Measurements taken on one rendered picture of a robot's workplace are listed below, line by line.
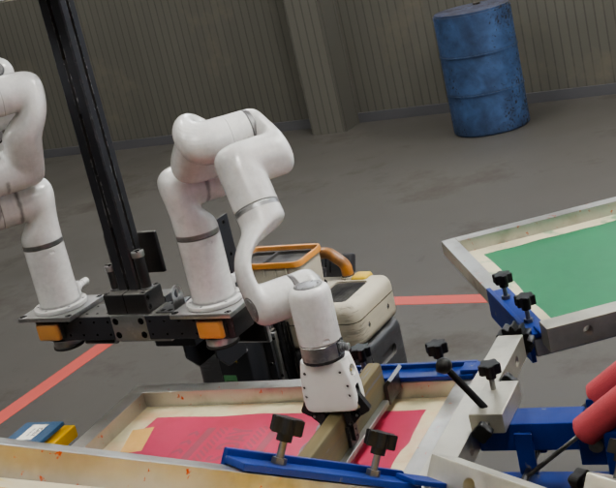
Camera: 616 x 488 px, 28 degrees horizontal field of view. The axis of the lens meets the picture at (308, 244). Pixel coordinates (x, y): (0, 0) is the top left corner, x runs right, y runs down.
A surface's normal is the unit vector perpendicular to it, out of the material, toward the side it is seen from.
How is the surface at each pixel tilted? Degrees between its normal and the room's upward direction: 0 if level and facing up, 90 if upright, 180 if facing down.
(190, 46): 90
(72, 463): 90
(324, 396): 93
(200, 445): 0
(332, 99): 90
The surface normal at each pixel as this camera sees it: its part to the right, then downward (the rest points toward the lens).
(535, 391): -0.22, -0.94
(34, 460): 0.60, 0.10
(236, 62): -0.46, 0.35
